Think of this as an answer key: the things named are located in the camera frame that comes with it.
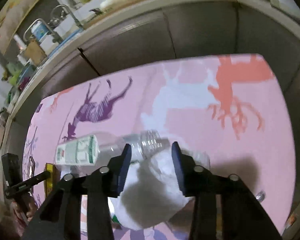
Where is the white tissue paper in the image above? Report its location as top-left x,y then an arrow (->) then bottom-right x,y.
108,149 -> 192,230

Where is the pink printed tablecloth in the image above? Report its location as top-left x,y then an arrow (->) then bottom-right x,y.
22,55 -> 295,233

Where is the clear plastic water bottle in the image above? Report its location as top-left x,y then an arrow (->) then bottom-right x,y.
55,130 -> 170,166

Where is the steel sink faucet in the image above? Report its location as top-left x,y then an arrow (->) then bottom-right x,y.
50,4 -> 83,29

